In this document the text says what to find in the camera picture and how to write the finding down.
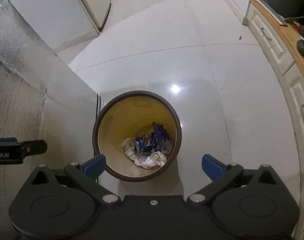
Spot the yellow round trash bin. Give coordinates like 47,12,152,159
92,90,182,183

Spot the blue plastic bag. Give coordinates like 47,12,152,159
152,122,172,152

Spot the white plastic bag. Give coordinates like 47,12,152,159
121,138,141,161

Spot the white low cabinet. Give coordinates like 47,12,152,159
246,0,304,239

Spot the crushed blue soda can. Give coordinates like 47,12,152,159
132,132,158,154

